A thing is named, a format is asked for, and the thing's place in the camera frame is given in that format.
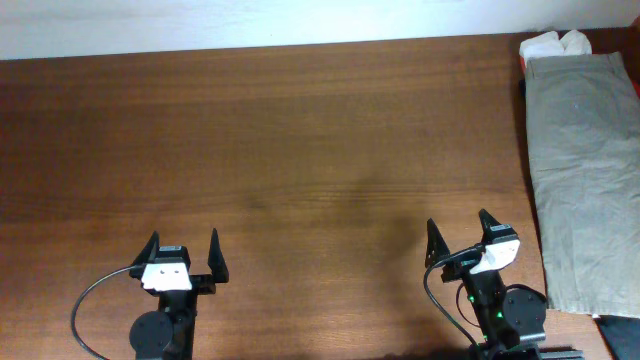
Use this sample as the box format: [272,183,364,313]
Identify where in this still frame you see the khaki green shorts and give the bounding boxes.
[525,53,639,318]

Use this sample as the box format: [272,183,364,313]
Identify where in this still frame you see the red garment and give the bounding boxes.
[518,56,640,99]

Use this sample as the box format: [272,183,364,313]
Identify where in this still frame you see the white garment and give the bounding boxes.
[519,30,593,62]

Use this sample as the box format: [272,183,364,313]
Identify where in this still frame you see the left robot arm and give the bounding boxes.
[129,230,229,360]

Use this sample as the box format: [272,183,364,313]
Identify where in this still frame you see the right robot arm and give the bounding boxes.
[423,209,584,360]

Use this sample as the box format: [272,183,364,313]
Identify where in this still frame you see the gripper white camera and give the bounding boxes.
[469,239,520,275]
[141,263,192,292]

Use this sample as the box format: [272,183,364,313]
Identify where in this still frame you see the left gripper white camera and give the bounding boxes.
[141,263,192,292]

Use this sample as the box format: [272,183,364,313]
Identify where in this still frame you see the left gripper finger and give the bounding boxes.
[207,228,229,283]
[132,231,159,265]

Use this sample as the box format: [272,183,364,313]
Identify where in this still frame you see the right gripper white camera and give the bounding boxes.
[469,239,520,275]

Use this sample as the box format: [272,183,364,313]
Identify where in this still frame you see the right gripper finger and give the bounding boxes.
[425,218,450,268]
[479,209,501,244]

